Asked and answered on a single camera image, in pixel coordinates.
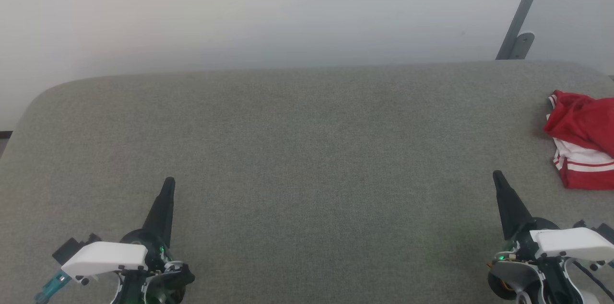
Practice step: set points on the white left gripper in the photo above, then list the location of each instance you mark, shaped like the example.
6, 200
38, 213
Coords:
108, 258

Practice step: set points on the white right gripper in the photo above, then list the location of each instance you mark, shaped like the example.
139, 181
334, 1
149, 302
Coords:
571, 241

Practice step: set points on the red garment with white trim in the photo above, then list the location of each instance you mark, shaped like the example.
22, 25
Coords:
583, 141

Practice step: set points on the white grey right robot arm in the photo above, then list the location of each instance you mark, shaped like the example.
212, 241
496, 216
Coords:
527, 280

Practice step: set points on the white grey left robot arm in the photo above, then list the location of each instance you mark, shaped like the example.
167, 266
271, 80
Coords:
158, 280

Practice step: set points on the grey fabric sofa cushion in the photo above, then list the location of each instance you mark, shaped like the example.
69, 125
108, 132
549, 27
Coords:
312, 150

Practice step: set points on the grey metal pole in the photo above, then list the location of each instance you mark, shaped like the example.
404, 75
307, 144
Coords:
523, 11

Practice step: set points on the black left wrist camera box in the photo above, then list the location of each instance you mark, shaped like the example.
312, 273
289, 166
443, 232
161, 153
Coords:
72, 249

